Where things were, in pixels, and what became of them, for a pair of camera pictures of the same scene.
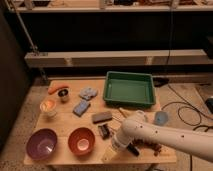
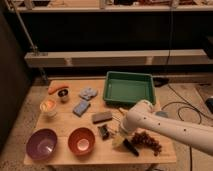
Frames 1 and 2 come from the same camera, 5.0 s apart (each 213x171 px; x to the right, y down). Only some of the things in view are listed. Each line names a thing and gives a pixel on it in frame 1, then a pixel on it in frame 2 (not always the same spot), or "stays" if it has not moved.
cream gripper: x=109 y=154 to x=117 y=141
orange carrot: x=55 y=88 stays
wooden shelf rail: x=119 y=58 stays
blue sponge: x=81 y=108 stays
